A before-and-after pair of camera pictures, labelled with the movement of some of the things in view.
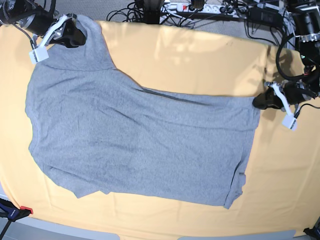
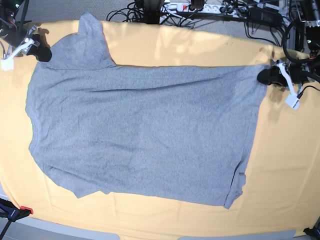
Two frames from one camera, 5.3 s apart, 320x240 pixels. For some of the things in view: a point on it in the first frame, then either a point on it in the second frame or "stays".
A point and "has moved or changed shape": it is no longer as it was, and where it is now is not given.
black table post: x=151 y=9 stays
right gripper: x=267 y=99 -> x=296 y=71
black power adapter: x=265 y=16 stays
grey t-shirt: x=91 y=128 has moved or changed shape
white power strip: x=186 y=7 stays
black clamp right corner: x=314 y=232 stays
